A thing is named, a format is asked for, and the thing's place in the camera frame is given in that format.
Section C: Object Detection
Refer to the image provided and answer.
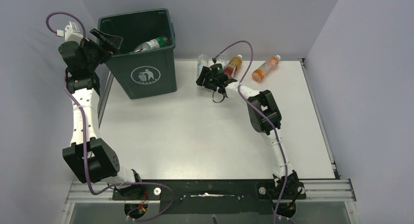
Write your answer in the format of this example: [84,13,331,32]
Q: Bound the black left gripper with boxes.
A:
[79,29,122,72]

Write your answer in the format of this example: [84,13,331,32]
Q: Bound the clear bottle green cap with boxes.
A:
[130,36,168,54]

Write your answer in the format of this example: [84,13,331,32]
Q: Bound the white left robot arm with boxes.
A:
[58,29,145,198]

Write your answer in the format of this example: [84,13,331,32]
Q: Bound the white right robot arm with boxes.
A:
[196,64,306,201]

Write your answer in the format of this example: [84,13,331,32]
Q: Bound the dark green trash bin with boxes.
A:
[98,8,177,99]

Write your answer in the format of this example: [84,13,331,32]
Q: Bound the white blue label bottle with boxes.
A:
[196,54,209,79]

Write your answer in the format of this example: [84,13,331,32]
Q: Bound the brown tea bottle red label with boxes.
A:
[224,55,243,79]

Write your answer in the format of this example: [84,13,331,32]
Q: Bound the clear bottle blue label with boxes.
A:
[218,52,229,66]

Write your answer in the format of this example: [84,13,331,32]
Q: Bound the orange juice bottle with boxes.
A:
[251,55,281,82]

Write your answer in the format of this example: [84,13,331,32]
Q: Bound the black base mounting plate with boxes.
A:
[112,179,307,215]

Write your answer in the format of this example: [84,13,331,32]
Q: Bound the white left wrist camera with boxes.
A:
[56,21,83,44]

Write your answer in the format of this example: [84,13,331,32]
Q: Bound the aluminium frame rail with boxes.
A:
[59,179,360,224]

